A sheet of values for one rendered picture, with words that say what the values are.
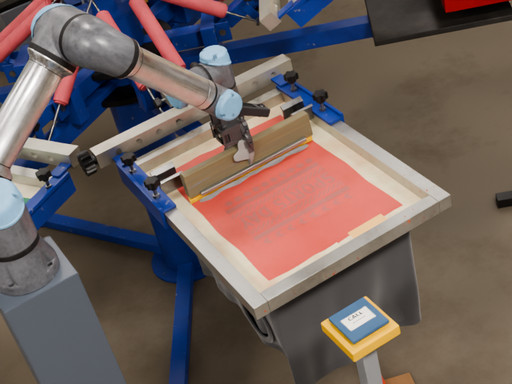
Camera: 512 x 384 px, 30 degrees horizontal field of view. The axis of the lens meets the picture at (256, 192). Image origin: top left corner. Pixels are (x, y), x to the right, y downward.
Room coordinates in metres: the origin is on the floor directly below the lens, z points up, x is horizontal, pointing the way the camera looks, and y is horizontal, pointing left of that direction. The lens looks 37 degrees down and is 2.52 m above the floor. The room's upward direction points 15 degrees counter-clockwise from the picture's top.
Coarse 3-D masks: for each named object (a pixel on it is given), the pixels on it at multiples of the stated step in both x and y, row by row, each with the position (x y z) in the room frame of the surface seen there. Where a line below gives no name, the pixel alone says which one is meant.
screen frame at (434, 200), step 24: (264, 96) 2.52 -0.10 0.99; (312, 120) 2.36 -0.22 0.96; (168, 144) 2.40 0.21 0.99; (192, 144) 2.40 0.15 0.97; (360, 144) 2.14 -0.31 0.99; (144, 168) 2.34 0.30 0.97; (384, 168) 2.03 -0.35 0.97; (408, 168) 1.98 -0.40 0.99; (432, 192) 1.86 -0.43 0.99; (168, 216) 2.05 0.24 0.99; (408, 216) 1.79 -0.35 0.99; (432, 216) 1.81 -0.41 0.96; (192, 240) 1.93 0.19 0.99; (360, 240) 1.76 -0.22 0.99; (384, 240) 1.76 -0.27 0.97; (216, 264) 1.81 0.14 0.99; (312, 264) 1.72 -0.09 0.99; (336, 264) 1.71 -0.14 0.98; (240, 288) 1.70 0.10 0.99; (288, 288) 1.66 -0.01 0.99; (264, 312) 1.63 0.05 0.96
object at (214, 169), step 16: (304, 112) 2.27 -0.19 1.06; (272, 128) 2.24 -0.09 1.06; (288, 128) 2.24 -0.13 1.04; (304, 128) 2.26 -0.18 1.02; (256, 144) 2.20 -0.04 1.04; (272, 144) 2.22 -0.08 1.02; (288, 144) 2.23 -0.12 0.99; (208, 160) 2.17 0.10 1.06; (224, 160) 2.16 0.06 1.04; (256, 160) 2.19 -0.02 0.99; (192, 176) 2.13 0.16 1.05; (208, 176) 2.14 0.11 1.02; (224, 176) 2.16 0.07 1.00; (192, 192) 2.12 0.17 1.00
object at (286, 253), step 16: (192, 160) 2.34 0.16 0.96; (256, 176) 2.17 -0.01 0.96; (224, 192) 2.14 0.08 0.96; (240, 192) 2.12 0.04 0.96; (208, 208) 2.09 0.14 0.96; (224, 224) 2.00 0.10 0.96; (240, 240) 1.92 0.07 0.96; (288, 240) 1.87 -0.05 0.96; (304, 240) 1.85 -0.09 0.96; (320, 240) 1.84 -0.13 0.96; (256, 256) 1.84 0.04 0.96; (272, 256) 1.82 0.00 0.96; (288, 256) 1.81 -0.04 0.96; (304, 256) 1.79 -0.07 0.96; (272, 272) 1.77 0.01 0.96
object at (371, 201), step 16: (256, 128) 2.41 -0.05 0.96; (288, 160) 2.21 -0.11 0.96; (320, 160) 2.17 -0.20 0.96; (336, 160) 2.15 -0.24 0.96; (272, 176) 2.15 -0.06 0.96; (336, 176) 2.08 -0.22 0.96; (352, 176) 2.06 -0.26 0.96; (368, 192) 1.97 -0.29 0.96; (384, 192) 1.96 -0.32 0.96; (336, 208) 1.94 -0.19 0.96; (352, 208) 1.93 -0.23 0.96; (368, 208) 1.91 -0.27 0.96; (384, 208) 1.89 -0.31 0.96; (320, 224) 1.90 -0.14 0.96; (336, 224) 1.88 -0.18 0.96; (352, 224) 1.86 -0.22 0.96; (336, 240) 1.82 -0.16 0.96
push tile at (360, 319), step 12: (360, 300) 1.58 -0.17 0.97; (348, 312) 1.55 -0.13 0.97; (360, 312) 1.54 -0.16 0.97; (372, 312) 1.53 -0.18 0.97; (336, 324) 1.52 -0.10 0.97; (348, 324) 1.51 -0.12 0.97; (360, 324) 1.50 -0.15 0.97; (372, 324) 1.50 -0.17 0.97; (384, 324) 1.49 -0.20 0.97; (348, 336) 1.48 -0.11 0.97; (360, 336) 1.47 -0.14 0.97
